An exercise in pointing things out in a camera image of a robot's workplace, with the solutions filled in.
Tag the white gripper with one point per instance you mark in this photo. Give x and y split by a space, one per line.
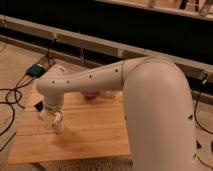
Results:
51 108

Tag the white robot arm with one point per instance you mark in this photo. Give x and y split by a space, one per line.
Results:
157 104

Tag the white ceramic cup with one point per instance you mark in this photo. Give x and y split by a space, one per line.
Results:
57 126

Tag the black rectangular block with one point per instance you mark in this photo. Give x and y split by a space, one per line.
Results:
39 106

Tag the dark red round object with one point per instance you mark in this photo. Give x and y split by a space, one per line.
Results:
89 95

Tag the wooden table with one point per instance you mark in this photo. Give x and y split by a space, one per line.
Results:
92 128

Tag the black power adapter box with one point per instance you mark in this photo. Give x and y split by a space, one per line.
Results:
35 71

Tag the long wooden beam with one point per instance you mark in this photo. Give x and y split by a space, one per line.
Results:
189 45

